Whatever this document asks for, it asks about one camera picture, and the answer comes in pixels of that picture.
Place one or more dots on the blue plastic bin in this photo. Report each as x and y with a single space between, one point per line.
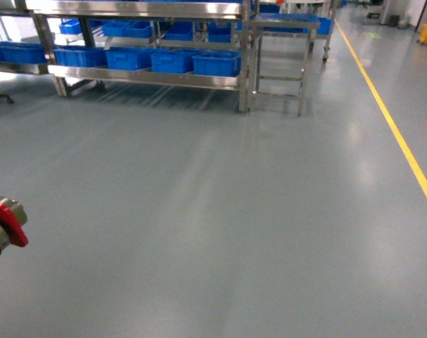
125 58
78 56
176 61
218 63

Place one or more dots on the stainless steel shelf rack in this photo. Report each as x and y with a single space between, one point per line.
69 79

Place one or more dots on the small stainless steel table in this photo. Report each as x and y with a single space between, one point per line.
280 57

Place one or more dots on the rolling steel cart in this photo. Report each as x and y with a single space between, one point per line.
325 10

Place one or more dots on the robot arm with red ring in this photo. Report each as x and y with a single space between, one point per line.
12 218

